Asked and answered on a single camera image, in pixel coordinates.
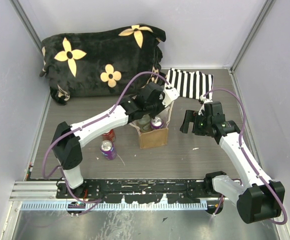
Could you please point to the black white striped cloth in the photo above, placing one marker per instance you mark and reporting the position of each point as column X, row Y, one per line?
column 192, row 85

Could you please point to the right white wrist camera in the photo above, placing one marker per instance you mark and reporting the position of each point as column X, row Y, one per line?
column 203, row 102

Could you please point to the aluminium rail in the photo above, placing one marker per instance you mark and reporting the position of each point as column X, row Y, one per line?
column 34, row 190

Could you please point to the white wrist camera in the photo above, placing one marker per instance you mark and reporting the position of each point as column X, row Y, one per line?
column 203, row 102
column 170, row 95

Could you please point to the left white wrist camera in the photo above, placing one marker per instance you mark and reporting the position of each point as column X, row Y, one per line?
column 170, row 95

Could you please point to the clear bottle front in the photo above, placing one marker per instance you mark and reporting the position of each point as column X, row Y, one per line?
column 144, row 124

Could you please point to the purple soda can front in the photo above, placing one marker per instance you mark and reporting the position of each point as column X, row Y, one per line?
column 108, row 149

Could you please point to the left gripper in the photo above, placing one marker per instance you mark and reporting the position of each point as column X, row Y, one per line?
column 162, row 106

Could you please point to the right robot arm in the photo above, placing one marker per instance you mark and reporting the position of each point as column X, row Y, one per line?
column 257, row 197

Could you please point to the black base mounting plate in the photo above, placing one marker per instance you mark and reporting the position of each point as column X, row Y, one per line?
column 140, row 191

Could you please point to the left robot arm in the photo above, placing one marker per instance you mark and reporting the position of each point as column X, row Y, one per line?
column 69, row 140

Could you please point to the purple soda can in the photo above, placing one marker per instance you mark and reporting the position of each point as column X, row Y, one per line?
column 156, row 123
column 108, row 149

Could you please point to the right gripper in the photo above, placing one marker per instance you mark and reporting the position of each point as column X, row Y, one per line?
column 190, row 116

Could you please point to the cat print canvas bag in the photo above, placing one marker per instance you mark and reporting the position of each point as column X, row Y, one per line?
column 155, row 137

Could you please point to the black floral plush blanket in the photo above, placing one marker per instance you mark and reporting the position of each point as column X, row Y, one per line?
column 96, row 64

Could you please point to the red soda can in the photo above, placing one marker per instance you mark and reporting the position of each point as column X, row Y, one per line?
column 109, row 136

